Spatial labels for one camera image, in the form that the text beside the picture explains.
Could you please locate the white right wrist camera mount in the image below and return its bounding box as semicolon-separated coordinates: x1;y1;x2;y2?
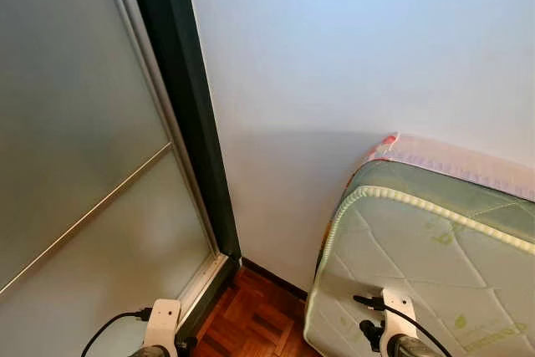
380;288;416;354

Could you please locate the pink plastic wrapped mattress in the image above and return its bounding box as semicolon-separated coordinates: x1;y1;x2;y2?
366;132;535;201

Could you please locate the frosted glass sliding door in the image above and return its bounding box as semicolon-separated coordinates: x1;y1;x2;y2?
0;0;231;357

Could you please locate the dark wooden baseboard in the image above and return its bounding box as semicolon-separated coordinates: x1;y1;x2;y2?
241;257;310;302

